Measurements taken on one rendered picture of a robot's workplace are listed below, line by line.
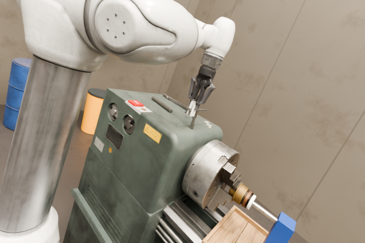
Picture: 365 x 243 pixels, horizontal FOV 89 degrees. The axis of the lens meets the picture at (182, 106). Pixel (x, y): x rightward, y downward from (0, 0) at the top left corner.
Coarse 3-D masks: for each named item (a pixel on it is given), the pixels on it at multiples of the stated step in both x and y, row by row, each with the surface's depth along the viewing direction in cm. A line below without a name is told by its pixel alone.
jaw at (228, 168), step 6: (222, 156) 83; (222, 162) 81; (228, 168) 80; (234, 168) 80; (222, 174) 84; (228, 174) 80; (234, 174) 83; (222, 180) 86; (228, 180) 83; (234, 180) 81; (234, 186) 82
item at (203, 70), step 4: (200, 68) 82; (204, 68) 80; (208, 68) 80; (200, 72) 81; (204, 72) 80; (208, 72) 80; (212, 72) 80; (196, 76) 86; (200, 76) 84; (204, 76) 83; (208, 76) 81; (212, 76) 81; (208, 80) 82; (212, 80) 83; (200, 84) 84; (208, 84) 82
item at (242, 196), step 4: (240, 184) 84; (240, 188) 83; (244, 188) 83; (248, 188) 84; (232, 192) 84; (236, 192) 82; (240, 192) 82; (244, 192) 81; (248, 192) 82; (252, 192) 83; (232, 196) 85; (236, 196) 82; (240, 196) 81; (244, 196) 81; (248, 196) 80; (232, 200) 83; (236, 200) 82; (240, 200) 81; (244, 200) 80; (248, 200) 80; (244, 204) 80
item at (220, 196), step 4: (220, 188) 88; (216, 192) 87; (220, 192) 87; (224, 192) 86; (212, 196) 87; (216, 196) 87; (220, 196) 86; (224, 196) 85; (228, 196) 85; (212, 200) 87; (216, 200) 86; (220, 200) 85; (224, 200) 85; (228, 200) 84; (208, 204) 86; (212, 204) 86; (216, 204) 85; (212, 208) 85; (216, 208) 87
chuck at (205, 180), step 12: (204, 156) 83; (216, 156) 83; (228, 156) 83; (204, 168) 81; (216, 168) 79; (192, 180) 82; (204, 180) 79; (216, 180) 82; (192, 192) 83; (204, 192) 78; (204, 204) 84
